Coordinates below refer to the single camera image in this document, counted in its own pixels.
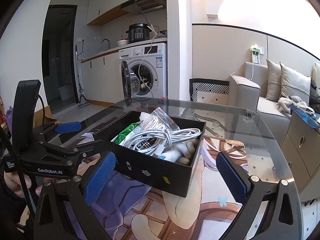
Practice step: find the long white foam piece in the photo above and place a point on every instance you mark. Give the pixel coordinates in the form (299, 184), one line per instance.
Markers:
(180, 152)

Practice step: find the black kitchen faucet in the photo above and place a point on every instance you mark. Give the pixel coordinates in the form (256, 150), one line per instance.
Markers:
(105, 40)

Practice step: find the range hood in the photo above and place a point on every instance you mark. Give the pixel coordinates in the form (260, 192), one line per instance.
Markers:
(147, 1)

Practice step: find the black white patterned rug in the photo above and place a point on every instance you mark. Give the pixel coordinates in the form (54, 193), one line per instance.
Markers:
(210, 87)

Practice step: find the grey bin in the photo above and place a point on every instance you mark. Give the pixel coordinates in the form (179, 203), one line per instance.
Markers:
(65, 93)

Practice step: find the white bowl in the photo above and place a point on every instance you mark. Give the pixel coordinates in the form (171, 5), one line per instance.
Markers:
(123, 43)

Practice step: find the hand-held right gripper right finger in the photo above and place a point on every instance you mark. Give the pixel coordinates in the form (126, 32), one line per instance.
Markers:
(232, 177)

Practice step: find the white washing machine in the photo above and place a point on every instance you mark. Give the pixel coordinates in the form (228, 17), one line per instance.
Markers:
(160, 80)

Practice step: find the striped clear plastic bag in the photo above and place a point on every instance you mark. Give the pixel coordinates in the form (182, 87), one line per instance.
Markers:
(163, 120)

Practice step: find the person's left forearm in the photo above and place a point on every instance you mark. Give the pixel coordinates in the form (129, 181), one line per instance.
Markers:
(10, 217)

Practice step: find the black jacket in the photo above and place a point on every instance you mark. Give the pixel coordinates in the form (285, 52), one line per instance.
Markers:
(315, 92)

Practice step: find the white upper kitchen cabinet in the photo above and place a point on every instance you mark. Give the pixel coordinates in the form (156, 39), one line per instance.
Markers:
(112, 2)

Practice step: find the wide grey cushion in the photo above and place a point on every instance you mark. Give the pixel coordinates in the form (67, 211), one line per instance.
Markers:
(295, 82)

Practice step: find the narrow grey cushion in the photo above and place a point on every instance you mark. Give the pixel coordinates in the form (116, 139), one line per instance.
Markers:
(273, 80)

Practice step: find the person's left hand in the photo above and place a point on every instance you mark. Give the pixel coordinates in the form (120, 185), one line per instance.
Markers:
(13, 185)

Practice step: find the printed mat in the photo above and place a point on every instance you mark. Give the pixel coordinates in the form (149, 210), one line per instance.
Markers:
(155, 217)

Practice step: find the grey fur garment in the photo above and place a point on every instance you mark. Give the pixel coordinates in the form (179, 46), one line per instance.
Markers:
(286, 105)

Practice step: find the open cardboard box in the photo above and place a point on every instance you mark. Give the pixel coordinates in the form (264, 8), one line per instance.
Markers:
(47, 120)

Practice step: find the wall outlet with chargers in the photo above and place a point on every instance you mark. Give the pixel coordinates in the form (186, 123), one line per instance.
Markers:
(257, 53)

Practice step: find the black box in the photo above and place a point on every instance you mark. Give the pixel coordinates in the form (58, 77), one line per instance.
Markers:
(150, 172)

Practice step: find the flat mop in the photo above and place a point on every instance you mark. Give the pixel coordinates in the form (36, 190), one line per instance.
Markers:
(80, 85)

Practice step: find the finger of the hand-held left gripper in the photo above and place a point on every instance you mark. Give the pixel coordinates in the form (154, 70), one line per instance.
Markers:
(95, 146)
(68, 127)

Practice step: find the black pressure cooker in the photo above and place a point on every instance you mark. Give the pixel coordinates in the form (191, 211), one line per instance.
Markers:
(140, 33)

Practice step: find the green packet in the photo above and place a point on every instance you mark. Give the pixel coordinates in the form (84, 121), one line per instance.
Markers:
(126, 132)

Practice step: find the white kitchen counter cabinet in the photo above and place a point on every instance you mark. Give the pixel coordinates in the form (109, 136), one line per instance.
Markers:
(100, 80)

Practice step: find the small white foam piece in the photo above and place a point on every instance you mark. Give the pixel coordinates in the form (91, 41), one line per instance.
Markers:
(145, 117)

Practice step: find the beige sofa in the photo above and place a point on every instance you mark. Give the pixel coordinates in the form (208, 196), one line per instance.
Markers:
(245, 95)

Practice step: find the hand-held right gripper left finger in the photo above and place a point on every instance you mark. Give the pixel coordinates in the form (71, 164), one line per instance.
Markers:
(100, 177)

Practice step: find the purple plastic bag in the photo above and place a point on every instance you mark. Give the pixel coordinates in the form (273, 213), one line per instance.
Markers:
(8, 117)

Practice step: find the beige side cabinet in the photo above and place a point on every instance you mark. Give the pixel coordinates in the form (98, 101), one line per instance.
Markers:
(300, 155)

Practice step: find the grey cloth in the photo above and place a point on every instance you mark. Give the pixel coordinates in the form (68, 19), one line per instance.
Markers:
(163, 33)

